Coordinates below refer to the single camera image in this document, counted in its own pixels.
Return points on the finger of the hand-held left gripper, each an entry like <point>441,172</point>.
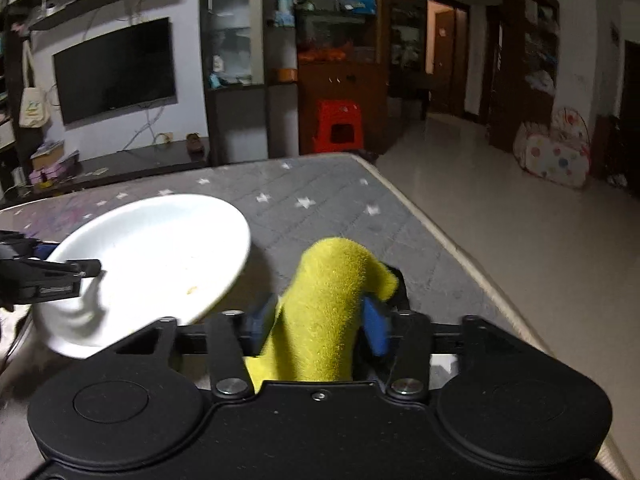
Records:
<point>75,267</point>
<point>30,249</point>

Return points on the black wall television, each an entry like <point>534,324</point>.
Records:
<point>115,70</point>

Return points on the cardboard box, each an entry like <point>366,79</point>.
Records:
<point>47,157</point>

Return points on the black television stand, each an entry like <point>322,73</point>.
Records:
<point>150,157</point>

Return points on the dark glass display shelf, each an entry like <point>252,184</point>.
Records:
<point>235,125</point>

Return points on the dark open shelf unit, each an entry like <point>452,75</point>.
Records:
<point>21,145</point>

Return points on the blue plastic bag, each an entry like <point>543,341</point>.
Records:
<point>361,4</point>

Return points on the polka dot play tent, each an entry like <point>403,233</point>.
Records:
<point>555,157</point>

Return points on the brown wooden door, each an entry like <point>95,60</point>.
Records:
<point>440,35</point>

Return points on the red plastic stool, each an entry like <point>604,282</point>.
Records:
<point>330,115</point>

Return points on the orange box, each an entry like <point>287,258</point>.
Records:
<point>289,75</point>

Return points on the pile of oranges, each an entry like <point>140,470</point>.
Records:
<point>325,54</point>

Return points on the wall power outlet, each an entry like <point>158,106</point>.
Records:
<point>167,137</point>

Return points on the yellow and grey cloth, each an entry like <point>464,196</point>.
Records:
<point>325,300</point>

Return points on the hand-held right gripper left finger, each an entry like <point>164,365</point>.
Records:
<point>262,322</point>

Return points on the dark open bookshelf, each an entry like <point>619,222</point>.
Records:
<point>515,85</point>

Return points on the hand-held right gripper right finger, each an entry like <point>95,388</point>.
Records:
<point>377,327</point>

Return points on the brown wooden cabinet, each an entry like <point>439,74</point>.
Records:
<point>345,85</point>

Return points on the beige canvas tote bag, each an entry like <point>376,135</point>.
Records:
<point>34,107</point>

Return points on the pink box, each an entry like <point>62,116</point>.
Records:
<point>55,171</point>

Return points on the white bowl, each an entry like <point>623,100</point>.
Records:
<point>160,240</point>

